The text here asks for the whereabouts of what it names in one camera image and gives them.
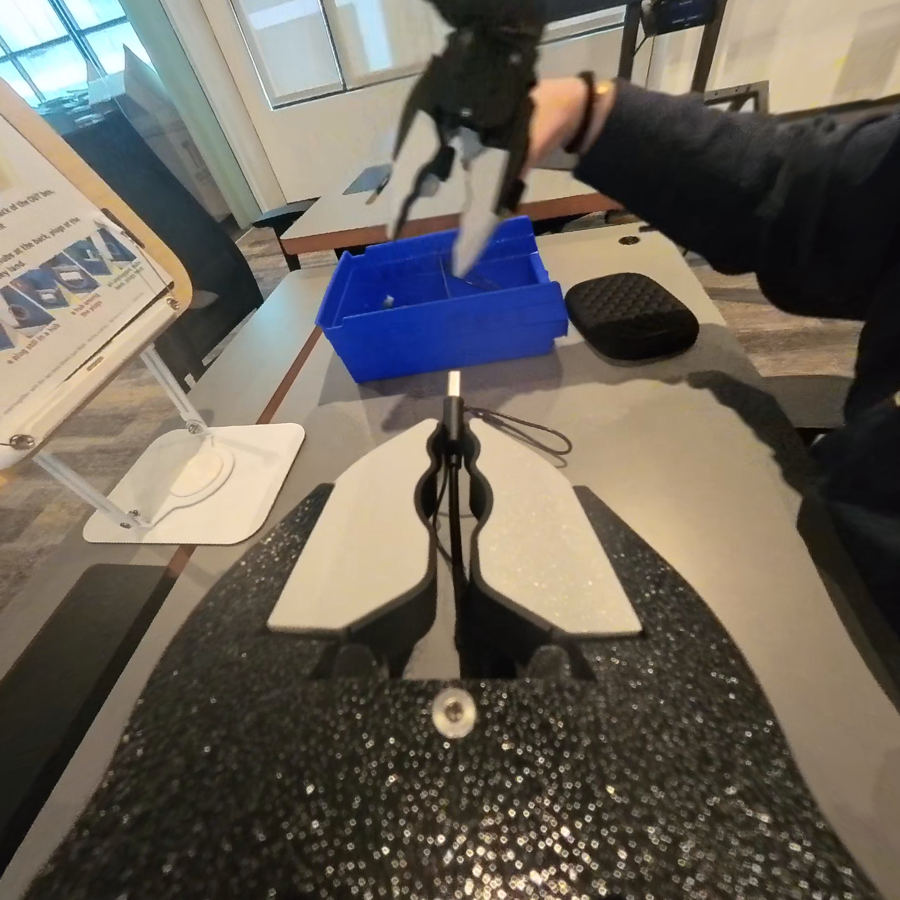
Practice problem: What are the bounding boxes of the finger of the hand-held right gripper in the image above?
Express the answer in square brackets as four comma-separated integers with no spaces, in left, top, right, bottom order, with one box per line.
[389,111,459,243]
[450,134,510,278]

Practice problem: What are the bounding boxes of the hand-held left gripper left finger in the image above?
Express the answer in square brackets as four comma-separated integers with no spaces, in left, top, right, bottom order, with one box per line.
[266,418,458,637]

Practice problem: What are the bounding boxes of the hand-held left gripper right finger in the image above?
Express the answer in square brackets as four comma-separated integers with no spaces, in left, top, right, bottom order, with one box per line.
[460,420,644,637]

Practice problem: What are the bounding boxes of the blue plastic bin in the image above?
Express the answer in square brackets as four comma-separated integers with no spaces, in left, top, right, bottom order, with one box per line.
[314,214,570,385]

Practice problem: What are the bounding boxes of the thin black usb cable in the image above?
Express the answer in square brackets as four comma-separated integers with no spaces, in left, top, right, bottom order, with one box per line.
[425,370,572,588]

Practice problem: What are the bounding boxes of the person's right forearm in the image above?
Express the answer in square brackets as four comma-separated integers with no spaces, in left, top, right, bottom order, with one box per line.
[573,77,900,338]

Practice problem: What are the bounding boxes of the person's right hand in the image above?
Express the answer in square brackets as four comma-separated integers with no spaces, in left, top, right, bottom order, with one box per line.
[524,74,590,170]

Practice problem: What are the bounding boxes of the black wristband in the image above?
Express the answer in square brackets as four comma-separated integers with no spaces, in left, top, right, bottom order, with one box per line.
[566,70,616,154]

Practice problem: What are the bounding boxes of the large paned window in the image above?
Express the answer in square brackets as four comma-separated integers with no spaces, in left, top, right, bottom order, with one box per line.
[231,0,628,111]

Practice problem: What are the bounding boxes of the black textured case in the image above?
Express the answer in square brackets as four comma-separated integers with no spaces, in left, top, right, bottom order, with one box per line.
[564,272,701,364]

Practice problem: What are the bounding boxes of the black office chair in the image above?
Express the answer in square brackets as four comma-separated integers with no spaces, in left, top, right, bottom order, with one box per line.
[67,120,319,395]

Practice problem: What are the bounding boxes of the instruction sign stand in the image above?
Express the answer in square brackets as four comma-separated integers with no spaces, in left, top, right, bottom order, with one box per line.
[0,74,307,546]

